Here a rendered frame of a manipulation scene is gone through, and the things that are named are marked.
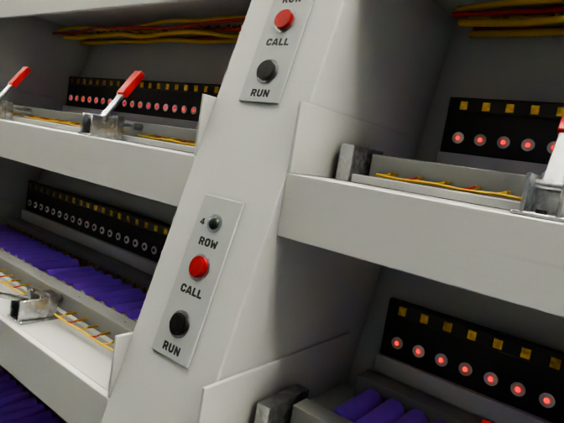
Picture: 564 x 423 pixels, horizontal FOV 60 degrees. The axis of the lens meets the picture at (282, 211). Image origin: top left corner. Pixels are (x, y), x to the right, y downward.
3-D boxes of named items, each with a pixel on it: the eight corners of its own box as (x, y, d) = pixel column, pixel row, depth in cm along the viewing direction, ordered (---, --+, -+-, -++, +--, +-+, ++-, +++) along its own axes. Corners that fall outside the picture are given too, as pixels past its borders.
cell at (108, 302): (153, 310, 58) (103, 319, 53) (143, 305, 59) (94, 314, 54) (154, 295, 58) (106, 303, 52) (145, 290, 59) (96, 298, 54)
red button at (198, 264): (200, 279, 35) (206, 258, 35) (185, 274, 36) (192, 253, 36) (209, 282, 36) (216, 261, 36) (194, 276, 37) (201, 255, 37)
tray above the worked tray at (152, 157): (187, 210, 40) (211, 39, 39) (-72, 136, 76) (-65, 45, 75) (321, 212, 56) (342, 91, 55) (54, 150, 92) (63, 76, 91)
